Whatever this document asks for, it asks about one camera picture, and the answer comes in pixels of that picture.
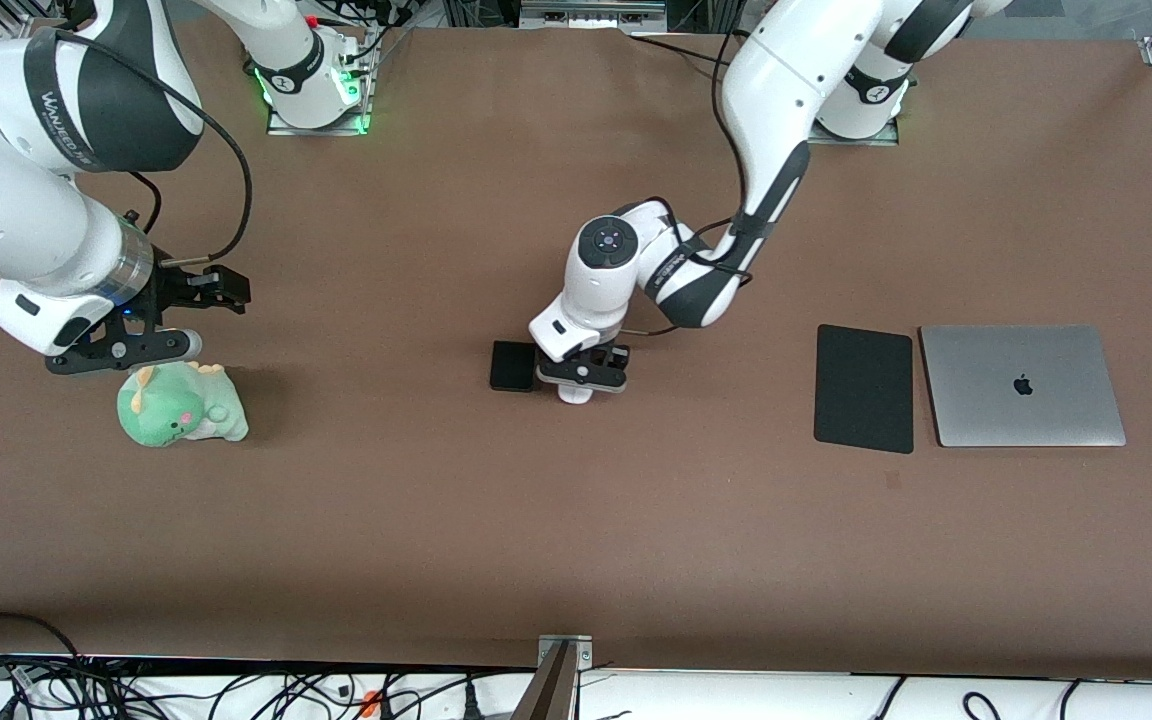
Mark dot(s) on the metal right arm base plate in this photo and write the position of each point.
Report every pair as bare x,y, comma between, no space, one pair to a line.
336,130

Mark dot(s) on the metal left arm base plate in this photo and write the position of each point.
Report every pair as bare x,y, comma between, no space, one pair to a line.
856,141

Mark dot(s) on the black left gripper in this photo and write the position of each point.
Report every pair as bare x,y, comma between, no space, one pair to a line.
618,360

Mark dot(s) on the aluminium profile post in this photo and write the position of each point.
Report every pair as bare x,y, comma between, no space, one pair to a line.
546,695

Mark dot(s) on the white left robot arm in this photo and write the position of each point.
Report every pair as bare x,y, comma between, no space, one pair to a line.
786,80

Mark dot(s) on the metal table edge bracket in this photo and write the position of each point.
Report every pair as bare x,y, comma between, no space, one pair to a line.
581,655

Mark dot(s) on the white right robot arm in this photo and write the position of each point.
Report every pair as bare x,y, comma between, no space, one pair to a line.
36,220

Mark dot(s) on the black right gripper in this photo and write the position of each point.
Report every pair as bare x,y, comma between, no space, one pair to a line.
174,289

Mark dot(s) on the silver closed laptop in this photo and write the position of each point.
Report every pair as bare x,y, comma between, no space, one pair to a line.
1021,385

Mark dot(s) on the black mouse pad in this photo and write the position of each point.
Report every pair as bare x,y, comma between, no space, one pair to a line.
864,388

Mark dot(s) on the green dinosaur plush toy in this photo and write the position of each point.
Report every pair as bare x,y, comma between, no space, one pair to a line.
176,410

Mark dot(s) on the grey aluminium frame bar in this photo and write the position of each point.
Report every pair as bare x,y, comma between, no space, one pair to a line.
586,15

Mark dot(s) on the black smartphone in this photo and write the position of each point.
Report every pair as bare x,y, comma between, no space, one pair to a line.
511,366

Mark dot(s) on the white computer mouse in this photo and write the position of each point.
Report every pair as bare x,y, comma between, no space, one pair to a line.
576,395

